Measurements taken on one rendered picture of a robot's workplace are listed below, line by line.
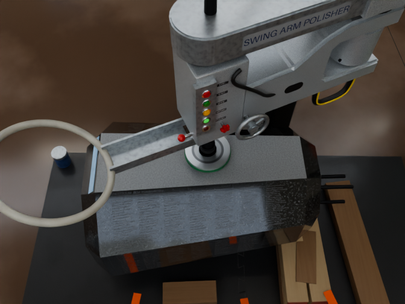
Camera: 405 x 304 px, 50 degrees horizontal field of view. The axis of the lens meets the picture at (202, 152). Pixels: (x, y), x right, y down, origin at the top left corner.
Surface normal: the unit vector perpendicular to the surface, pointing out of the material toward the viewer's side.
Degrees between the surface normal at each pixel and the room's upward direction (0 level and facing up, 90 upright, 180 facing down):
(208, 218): 45
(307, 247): 0
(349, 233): 0
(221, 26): 0
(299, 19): 90
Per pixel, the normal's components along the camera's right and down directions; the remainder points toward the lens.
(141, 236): 0.05, 0.23
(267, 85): 0.41, 0.78
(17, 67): 0.00, -0.52
